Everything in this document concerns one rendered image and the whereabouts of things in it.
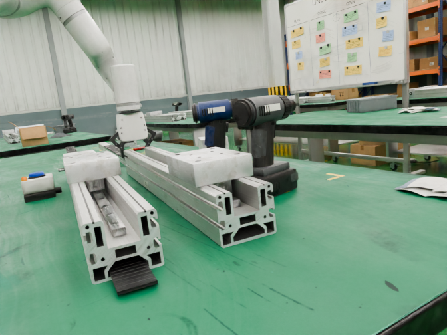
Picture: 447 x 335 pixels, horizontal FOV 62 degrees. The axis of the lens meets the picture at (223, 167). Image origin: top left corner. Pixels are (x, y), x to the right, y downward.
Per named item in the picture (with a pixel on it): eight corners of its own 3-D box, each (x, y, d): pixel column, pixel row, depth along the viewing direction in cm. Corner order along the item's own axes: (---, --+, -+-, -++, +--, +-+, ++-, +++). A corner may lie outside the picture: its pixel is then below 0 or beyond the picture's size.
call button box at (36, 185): (26, 197, 110) (22, 176, 109) (62, 191, 114) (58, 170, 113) (24, 203, 103) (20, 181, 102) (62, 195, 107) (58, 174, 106)
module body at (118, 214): (68, 185, 122) (64, 159, 121) (100, 179, 126) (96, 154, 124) (92, 285, 50) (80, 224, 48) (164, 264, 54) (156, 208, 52)
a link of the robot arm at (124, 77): (114, 104, 136) (116, 104, 127) (108, 67, 133) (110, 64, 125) (138, 102, 138) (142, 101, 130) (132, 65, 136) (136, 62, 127)
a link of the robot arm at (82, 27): (64, 31, 133) (119, 103, 142) (62, 21, 118) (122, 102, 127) (86, 18, 134) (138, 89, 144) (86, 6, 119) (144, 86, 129)
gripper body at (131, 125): (141, 108, 138) (145, 137, 140) (112, 110, 134) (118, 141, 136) (145, 107, 131) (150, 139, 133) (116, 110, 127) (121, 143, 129)
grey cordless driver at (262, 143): (237, 198, 84) (226, 100, 80) (291, 179, 97) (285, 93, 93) (262, 203, 78) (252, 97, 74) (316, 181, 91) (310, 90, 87)
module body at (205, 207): (127, 174, 130) (123, 150, 128) (155, 169, 133) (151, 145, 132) (221, 248, 57) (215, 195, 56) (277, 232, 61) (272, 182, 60)
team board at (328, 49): (283, 174, 455) (269, 4, 419) (313, 167, 479) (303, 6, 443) (394, 195, 327) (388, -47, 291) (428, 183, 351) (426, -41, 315)
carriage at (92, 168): (67, 184, 92) (62, 157, 91) (113, 176, 96) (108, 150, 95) (70, 197, 78) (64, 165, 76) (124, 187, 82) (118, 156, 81)
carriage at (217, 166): (170, 187, 77) (165, 154, 76) (219, 177, 81) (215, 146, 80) (197, 203, 62) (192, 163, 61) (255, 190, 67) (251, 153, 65)
